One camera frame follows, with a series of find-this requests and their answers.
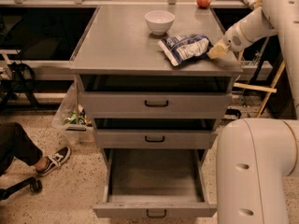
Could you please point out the white ceramic bowl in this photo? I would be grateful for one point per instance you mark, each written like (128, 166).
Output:
(159, 21)

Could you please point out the blue chip bag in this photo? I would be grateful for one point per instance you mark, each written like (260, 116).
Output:
(182, 48)

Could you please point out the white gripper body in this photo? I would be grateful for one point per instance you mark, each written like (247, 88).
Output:
(234, 38)

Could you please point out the grey bottom drawer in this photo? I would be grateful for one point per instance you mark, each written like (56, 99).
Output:
(154, 183)

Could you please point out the clear plastic storage bin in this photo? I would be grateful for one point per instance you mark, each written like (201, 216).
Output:
(71, 121)

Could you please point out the grey top drawer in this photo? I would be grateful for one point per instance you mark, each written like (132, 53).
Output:
(153, 97)

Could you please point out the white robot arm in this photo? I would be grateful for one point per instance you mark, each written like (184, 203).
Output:
(254, 155)

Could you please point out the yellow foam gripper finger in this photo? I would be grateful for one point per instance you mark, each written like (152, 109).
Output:
(220, 49)

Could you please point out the wooden easel frame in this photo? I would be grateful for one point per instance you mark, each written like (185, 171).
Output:
(266, 59)

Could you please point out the grey drawer cabinet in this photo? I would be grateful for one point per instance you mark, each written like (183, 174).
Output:
(120, 43)

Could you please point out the grey drawer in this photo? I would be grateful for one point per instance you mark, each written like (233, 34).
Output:
(153, 97)
(154, 183)
(155, 133)

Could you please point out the grey middle drawer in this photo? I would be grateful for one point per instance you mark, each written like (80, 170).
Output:
(155, 133)

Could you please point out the black white sneaker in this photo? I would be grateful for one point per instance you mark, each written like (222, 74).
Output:
(47, 164)

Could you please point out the black office chair base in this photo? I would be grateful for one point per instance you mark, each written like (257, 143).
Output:
(34, 184)

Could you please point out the person leg dark trousers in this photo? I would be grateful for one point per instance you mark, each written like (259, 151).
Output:
(15, 143)

